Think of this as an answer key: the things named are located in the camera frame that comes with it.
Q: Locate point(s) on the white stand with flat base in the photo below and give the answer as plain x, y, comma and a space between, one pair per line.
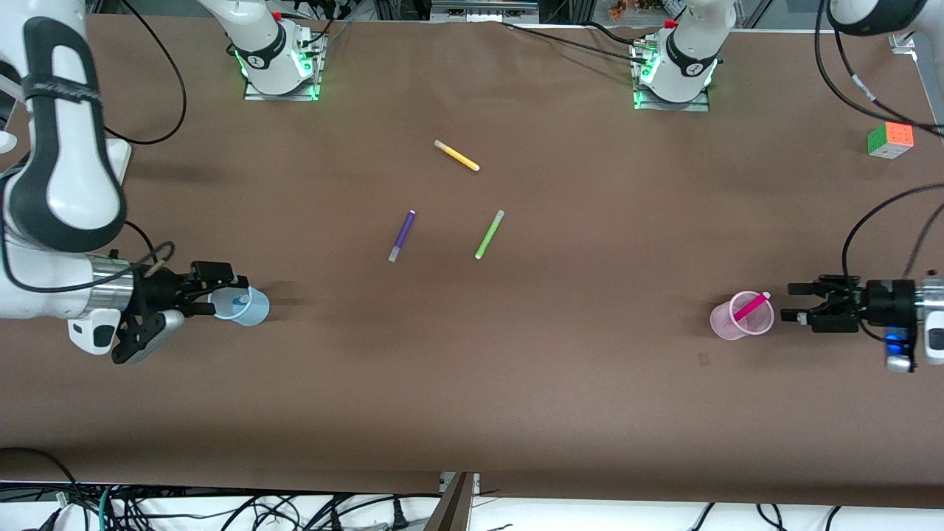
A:
122, 158

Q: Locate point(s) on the green marker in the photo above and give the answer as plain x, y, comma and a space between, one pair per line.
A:
489, 234

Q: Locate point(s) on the white round foot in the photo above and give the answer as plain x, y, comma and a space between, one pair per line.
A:
6, 143

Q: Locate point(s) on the dark metal table leg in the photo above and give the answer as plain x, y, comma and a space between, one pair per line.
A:
450, 512

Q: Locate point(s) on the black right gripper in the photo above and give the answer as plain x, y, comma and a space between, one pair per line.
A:
153, 293

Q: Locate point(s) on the translucent pink plastic cup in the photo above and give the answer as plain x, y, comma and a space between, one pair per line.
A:
723, 326

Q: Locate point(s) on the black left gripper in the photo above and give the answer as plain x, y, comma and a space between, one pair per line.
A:
880, 301

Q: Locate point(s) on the blue marker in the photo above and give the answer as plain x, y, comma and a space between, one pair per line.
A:
241, 300

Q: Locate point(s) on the yellow marker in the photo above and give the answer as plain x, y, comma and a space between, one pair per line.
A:
457, 155

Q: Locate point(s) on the translucent blue plastic cup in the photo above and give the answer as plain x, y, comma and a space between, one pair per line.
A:
254, 315

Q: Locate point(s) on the white metal bracket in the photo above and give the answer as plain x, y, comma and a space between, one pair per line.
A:
445, 481

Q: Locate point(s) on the metal corner bracket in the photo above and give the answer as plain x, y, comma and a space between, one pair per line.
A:
903, 43

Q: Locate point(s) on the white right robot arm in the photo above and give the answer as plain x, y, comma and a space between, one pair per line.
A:
59, 169

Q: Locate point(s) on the pink marker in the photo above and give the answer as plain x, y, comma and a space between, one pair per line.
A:
751, 306

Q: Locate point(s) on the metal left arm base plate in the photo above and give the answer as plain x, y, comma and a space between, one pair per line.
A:
682, 106

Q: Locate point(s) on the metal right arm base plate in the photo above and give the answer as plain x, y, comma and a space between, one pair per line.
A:
284, 96

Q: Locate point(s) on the black power plug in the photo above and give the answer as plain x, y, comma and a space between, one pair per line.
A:
400, 516

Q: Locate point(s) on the purple marker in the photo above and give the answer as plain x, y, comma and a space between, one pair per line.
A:
403, 234

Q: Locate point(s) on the colourful puzzle cube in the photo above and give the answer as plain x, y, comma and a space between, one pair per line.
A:
891, 141

